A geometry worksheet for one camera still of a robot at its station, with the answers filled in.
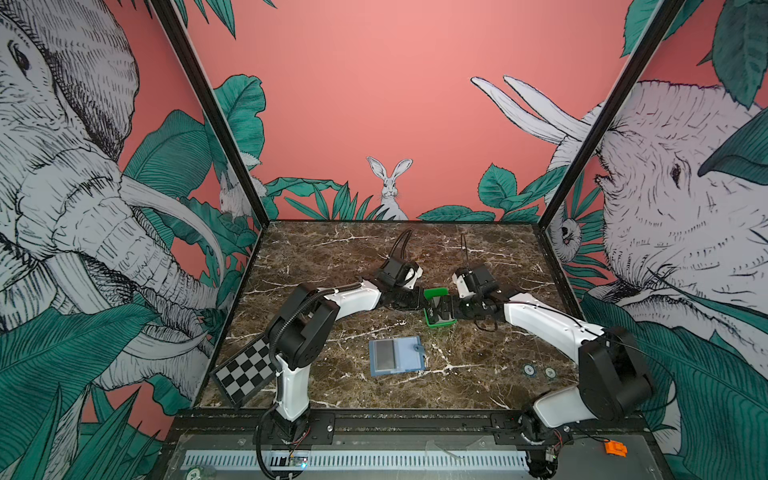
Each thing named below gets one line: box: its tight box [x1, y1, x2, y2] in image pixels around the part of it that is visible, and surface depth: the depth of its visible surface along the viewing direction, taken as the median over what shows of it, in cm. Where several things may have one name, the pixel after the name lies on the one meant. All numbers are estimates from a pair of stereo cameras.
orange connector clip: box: [604, 439, 628, 457], surface depth 72 cm
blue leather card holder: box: [368, 336, 426, 377], surface depth 88 cm
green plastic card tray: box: [423, 287, 458, 329], surface depth 92 cm
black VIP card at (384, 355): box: [375, 340, 395, 371], surface depth 88 cm
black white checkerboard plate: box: [209, 334, 278, 410], surface depth 80 cm
